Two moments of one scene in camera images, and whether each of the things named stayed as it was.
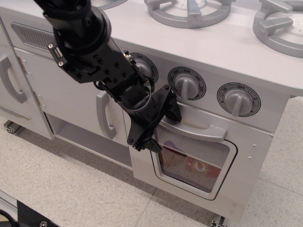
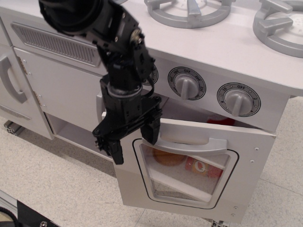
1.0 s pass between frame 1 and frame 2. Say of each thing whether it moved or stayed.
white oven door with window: moved
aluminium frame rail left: stayed
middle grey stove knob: stayed
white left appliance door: stayed
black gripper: moved
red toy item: moved
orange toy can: stayed
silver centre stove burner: stayed
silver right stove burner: stayed
